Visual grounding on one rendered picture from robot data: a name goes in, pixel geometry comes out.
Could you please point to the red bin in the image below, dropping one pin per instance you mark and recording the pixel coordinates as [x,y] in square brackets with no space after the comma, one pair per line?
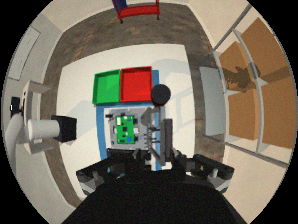
[136,84]

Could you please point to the green bin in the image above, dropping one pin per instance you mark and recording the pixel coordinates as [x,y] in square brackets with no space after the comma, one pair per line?
[106,87]

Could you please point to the green circuit board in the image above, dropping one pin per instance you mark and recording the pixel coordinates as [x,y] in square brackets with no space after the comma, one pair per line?
[125,129]

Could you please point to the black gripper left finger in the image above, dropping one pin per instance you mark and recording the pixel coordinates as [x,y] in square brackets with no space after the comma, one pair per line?
[92,176]

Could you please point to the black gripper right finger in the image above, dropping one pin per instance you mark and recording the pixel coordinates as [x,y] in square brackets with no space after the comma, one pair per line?
[215,172]

